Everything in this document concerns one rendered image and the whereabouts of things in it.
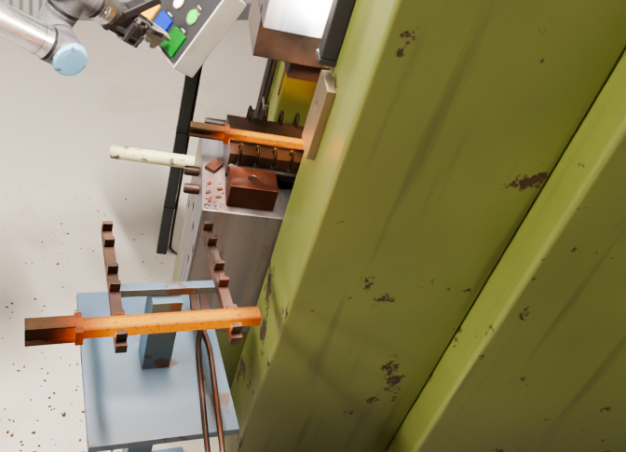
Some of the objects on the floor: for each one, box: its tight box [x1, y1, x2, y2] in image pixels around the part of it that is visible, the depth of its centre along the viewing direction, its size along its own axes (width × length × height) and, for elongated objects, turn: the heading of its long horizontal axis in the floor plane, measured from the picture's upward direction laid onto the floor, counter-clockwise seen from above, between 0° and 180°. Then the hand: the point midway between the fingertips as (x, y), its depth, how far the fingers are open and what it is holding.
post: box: [157, 69, 199, 254], centre depth 251 cm, size 4×4×108 cm
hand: (168, 35), depth 207 cm, fingers closed
